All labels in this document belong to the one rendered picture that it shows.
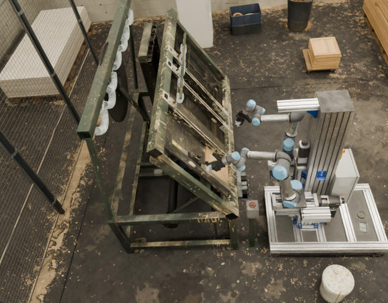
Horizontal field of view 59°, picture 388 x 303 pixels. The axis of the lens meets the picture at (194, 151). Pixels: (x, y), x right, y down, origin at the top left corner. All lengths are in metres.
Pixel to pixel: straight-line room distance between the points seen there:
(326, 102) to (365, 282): 2.23
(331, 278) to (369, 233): 0.78
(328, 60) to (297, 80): 0.57
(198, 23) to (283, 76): 1.91
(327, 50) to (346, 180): 3.30
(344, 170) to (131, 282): 2.66
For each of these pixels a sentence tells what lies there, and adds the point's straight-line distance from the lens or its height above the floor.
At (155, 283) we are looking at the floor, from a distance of 4.28.
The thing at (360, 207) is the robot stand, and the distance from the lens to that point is 4.54.
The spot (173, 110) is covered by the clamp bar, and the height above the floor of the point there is 1.77.
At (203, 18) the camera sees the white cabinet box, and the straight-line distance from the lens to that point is 6.87.
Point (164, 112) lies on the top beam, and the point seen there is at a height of 1.92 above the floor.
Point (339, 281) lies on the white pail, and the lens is 3.92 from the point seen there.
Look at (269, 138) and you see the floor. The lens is 5.29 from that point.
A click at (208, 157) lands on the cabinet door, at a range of 3.52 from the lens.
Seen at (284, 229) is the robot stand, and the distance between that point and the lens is 4.22.
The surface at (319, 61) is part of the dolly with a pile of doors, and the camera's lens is 6.29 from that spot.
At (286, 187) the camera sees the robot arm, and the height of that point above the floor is 1.42.
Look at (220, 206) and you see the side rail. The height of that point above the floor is 1.02.
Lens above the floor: 3.94
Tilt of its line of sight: 50 degrees down
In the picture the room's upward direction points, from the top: 11 degrees counter-clockwise
